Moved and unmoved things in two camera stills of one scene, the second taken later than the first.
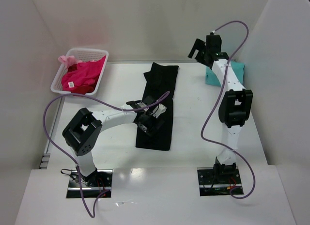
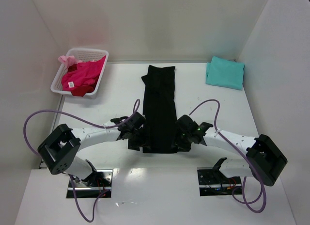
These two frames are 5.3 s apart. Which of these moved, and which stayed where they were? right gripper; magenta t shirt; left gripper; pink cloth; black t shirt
Moved: right gripper; left gripper; black t shirt
Stayed: magenta t shirt; pink cloth
